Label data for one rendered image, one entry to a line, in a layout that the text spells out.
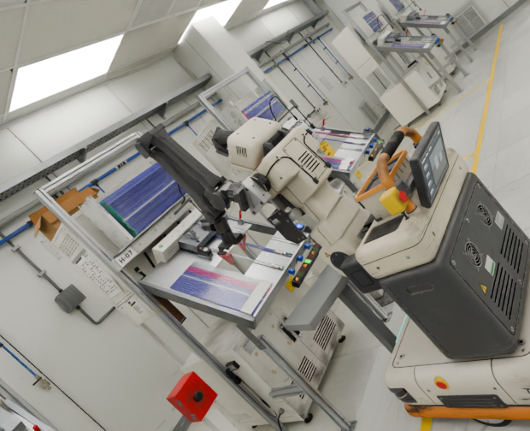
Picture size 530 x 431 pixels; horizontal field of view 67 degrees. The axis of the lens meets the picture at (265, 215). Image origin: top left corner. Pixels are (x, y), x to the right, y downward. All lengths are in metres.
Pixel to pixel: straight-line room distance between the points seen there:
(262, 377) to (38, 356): 1.89
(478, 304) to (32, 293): 3.15
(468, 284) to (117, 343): 2.95
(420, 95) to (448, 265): 5.24
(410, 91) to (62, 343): 5.29
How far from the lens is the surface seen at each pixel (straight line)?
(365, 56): 6.42
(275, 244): 2.32
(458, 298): 1.34
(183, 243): 2.37
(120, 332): 3.74
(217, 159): 3.45
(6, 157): 4.15
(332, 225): 1.56
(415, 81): 6.37
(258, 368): 2.27
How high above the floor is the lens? 1.26
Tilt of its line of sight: 7 degrees down
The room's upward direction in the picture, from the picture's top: 43 degrees counter-clockwise
